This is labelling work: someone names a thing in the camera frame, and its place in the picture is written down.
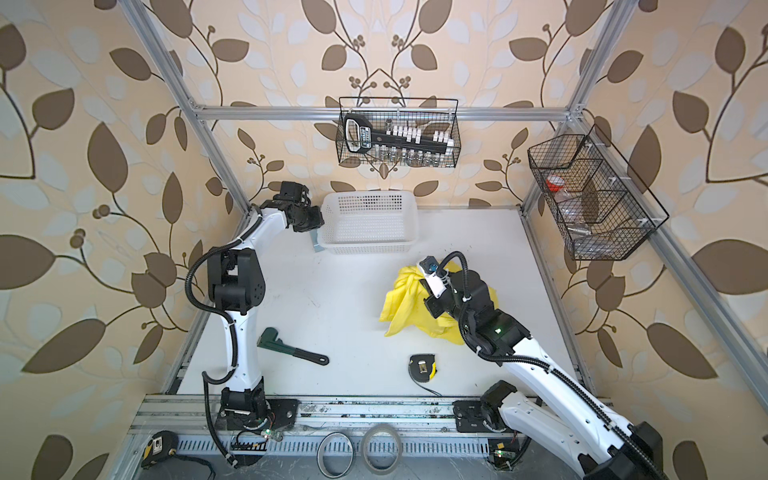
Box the yellow trousers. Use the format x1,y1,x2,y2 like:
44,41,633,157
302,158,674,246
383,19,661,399
379,265,465,345

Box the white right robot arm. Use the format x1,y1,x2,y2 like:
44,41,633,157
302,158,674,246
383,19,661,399
418,251,666,479

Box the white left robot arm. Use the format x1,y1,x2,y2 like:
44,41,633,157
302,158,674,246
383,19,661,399
184,181,324,469

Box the white perforated plastic basket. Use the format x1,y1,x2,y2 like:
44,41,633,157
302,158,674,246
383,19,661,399
317,191,420,254

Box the black yellow tape measure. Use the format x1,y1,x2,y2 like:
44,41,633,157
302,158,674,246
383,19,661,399
408,354,442,397

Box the black tool with white bits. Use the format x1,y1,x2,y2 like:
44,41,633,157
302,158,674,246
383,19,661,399
341,113,458,154

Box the green pipe wrench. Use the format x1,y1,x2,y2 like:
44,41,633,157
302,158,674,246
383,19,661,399
257,327,330,366

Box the red capped item in basket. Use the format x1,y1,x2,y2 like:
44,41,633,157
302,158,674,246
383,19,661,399
545,174,566,194

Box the tape roll left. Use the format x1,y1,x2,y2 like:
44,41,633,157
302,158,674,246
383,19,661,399
316,432,356,479

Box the back black wire basket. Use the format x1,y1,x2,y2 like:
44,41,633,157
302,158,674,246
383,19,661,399
335,95,462,170

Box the side black wire basket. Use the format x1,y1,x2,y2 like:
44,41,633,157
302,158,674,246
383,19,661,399
527,126,669,261

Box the aluminium frame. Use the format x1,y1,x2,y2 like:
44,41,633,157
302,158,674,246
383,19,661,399
101,0,768,480

